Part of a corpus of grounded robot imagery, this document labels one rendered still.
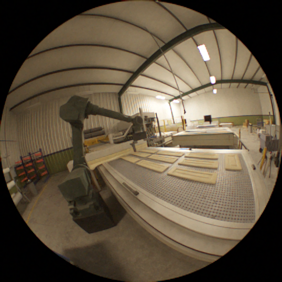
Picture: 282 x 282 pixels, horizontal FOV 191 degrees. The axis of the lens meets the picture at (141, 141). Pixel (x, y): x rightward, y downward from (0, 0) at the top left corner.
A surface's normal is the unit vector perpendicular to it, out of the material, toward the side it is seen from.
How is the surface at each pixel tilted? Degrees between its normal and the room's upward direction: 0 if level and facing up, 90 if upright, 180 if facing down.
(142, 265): 0
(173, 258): 0
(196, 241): 0
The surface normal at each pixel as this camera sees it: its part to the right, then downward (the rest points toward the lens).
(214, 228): -0.20, -0.97
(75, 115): 0.53, 0.01
